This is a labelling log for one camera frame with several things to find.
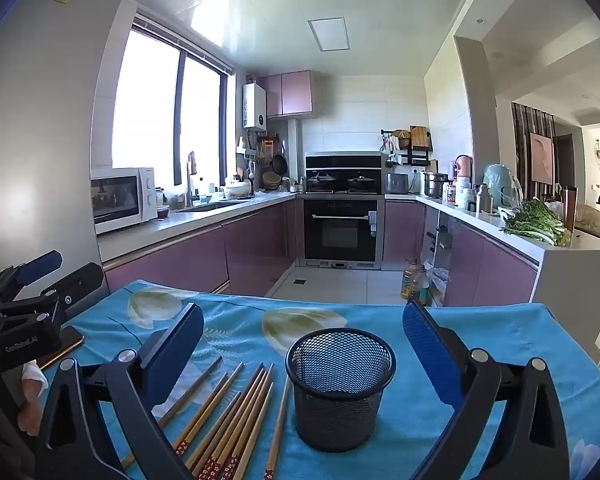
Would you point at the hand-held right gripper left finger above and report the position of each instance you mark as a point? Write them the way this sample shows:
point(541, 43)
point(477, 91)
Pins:
point(172, 355)

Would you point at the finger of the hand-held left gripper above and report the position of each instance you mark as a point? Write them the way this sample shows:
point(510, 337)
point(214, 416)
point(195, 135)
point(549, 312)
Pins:
point(80, 280)
point(40, 265)

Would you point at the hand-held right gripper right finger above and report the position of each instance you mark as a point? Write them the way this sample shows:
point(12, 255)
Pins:
point(430, 355)

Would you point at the bunch of wooden chopsticks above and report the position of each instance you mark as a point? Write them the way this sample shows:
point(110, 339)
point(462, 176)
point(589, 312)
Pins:
point(245, 410)

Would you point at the black mesh cup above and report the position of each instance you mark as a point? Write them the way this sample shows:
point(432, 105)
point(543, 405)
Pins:
point(337, 390)

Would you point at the person's left hand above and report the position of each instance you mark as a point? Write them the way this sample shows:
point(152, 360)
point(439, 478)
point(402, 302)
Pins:
point(32, 405)

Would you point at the phone with brown case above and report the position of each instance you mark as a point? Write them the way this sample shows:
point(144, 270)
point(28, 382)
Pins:
point(65, 347)

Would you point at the yellow oil bottle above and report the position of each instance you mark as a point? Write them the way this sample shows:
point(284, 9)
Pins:
point(409, 282)

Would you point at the blue floral tablecloth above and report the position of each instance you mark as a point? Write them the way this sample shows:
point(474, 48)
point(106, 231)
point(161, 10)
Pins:
point(505, 340)

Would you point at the white microwave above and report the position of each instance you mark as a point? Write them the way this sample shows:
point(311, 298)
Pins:
point(117, 200)

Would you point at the long pink lower cabinets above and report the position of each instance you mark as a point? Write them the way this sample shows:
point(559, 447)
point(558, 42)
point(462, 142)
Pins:
point(195, 255)

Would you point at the pink peninsula lower cabinets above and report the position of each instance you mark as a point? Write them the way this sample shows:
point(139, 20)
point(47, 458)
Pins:
point(490, 270)

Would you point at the narrow pink lower cabinet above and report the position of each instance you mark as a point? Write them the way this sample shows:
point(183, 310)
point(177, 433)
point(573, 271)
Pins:
point(404, 230)

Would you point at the steel sink faucet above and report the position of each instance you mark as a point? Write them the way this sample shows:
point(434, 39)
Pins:
point(189, 185)

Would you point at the grey refrigerator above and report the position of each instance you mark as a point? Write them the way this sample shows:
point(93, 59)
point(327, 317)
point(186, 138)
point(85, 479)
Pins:
point(40, 110)

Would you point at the black built-in oven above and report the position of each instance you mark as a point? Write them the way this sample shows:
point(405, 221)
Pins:
point(337, 230)

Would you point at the steel thermos bottle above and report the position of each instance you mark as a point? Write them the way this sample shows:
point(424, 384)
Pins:
point(483, 200)

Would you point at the green leafy vegetables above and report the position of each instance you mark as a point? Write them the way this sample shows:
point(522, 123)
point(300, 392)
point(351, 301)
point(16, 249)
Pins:
point(535, 225)

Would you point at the stainless steel stockpot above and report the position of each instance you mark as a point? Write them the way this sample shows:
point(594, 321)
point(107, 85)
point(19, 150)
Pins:
point(434, 185)

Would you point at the silver toaster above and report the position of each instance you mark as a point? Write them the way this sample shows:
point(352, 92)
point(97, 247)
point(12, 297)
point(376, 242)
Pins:
point(396, 184)

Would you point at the white casserole pot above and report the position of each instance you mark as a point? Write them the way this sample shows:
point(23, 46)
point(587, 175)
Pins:
point(236, 190)

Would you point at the black lidded pot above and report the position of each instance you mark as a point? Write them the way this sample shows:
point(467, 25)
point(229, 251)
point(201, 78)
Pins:
point(321, 182)
point(362, 182)

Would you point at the kitchen window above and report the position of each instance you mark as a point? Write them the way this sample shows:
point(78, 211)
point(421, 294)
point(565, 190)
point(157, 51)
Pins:
point(150, 105)

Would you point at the pink kettle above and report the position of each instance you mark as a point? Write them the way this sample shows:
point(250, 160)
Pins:
point(463, 166)

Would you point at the black stove hood unit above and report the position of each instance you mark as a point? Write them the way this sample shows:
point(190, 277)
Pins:
point(344, 165)

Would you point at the wooden cutting board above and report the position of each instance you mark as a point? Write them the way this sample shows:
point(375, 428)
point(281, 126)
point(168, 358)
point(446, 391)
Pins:
point(420, 137)

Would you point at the white gas water heater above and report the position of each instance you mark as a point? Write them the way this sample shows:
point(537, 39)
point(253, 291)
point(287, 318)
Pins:
point(255, 105)

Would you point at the pink upper cabinets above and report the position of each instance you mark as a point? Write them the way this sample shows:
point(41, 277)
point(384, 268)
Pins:
point(290, 94)

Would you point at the square ceiling light panel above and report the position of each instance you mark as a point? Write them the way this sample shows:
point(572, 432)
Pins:
point(329, 35)

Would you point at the black wall rack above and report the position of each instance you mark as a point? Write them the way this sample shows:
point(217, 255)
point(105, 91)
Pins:
point(420, 157)

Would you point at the pink wall picture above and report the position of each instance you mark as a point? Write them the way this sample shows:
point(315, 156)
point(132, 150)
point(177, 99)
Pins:
point(542, 157)

